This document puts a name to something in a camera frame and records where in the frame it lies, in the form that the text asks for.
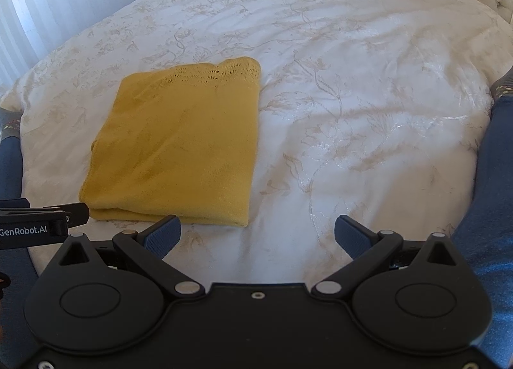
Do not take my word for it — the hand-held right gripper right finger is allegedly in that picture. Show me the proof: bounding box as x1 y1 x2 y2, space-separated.
310 214 458 299

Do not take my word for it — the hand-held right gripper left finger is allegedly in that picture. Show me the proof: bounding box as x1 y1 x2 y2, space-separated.
58 214 205 299

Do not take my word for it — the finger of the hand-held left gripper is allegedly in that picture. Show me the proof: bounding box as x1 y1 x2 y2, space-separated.
59 202 90 230

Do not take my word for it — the yellow knit sweater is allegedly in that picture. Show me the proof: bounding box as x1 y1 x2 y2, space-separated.
78 57 262 228

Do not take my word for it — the person's left leg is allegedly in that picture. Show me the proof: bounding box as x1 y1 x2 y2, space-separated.
0 137 45 369

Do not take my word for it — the person's leg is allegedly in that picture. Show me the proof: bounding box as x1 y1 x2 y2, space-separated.
0 137 45 369
453 94 513 369

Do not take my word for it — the grey patterned sock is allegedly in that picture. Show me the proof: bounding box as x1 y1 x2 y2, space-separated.
0 107 23 142
490 67 513 107

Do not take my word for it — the person's right leg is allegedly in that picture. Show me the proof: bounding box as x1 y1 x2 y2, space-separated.
453 94 513 369

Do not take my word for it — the white floral bedspread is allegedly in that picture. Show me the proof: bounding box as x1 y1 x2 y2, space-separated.
0 0 503 285

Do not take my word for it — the white sheer curtain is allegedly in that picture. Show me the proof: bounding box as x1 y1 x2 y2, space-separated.
0 0 85 89

